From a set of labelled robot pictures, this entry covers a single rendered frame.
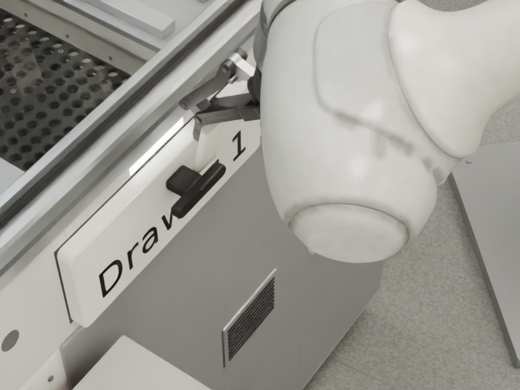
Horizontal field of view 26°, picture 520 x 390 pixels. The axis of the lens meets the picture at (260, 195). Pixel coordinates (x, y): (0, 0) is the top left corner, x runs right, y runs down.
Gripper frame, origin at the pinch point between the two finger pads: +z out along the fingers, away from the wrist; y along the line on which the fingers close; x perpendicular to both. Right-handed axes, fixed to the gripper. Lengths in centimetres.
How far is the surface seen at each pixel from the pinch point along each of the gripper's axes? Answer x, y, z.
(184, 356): 2.1, 2.5, 36.0
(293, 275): -22, 0, 47
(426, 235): -72, -7, 90
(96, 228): 13.5, 9.0, -1.0
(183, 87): -0.9, 11.2, -6.1
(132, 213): 9.3, 8.2, 0.6
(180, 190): 4.5, 6.3, 0.3
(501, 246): -75, -20, 84
